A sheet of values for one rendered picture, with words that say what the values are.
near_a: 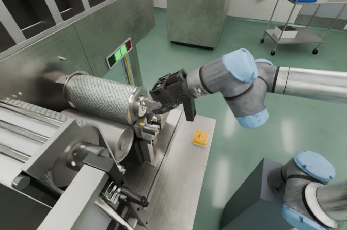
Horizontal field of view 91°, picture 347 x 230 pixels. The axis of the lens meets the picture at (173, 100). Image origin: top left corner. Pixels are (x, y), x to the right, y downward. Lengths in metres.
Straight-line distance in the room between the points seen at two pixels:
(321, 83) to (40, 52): 0.82
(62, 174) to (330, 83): 0.63
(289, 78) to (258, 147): 1.68
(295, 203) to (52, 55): 0.94
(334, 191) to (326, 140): 2.00
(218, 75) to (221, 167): 1.58
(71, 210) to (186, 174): 0.63
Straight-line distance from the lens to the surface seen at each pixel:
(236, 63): 0.38
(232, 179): 1.89
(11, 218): 0.95
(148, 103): 0.55
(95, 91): 0.65
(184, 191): 0.84
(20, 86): 0.72
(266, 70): 0.53
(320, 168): 0.80
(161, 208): 0.82
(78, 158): 0.43
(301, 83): 0.53
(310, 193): 0.70
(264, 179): 0.95
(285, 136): 2.40
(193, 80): 0.42
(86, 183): 0.31
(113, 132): 0.60
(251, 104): 0.43
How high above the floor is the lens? 1.70
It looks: 46 degrees down
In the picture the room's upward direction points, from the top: straight up
